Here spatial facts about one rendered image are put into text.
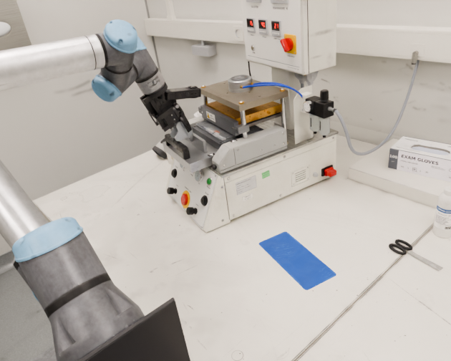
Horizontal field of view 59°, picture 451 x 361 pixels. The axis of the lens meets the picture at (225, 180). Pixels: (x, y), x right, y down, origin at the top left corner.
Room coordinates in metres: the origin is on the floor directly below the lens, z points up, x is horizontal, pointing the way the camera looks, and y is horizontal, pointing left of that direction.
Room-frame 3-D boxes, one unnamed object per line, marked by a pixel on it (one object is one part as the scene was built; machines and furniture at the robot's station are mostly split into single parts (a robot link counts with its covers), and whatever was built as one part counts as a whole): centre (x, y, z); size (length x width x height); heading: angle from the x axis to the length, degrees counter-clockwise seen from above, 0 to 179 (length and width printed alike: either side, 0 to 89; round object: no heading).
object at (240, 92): (1.27, -0.13, 1.08); 0.31 x 0.24 x 0.13; 26
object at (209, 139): (1.25, -0.03, 0.98); 0.20 x 0.17 x 0.03; 26
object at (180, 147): (1.17, 0.14, 0.99); 0.15 x 0.02 x 0.04; 26
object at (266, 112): (1.27, -0.09, 1.07); 0.22 x 0.17 x 0.10; 26
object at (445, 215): (0.86, -0.58, 0.82); 0.05 x 0.05 x 0.14
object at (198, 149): (1.23, 0.02, 0.97); 0.30 x 0.22 x 0.08; 116
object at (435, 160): (1.14, -0.68, 0.83); 0.23 x 0.12 x 0.07; 44
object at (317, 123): (1.13, -0.30, 1.05); 0.15 x 0.05 x 0.15; 26
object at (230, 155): (1.12, -0.08, 0.96); 0.26 x 0.05 x 0.07; 116
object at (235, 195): (1.26, -0.09, 0.84); 0.53 x 0.37 x 0.17; 116
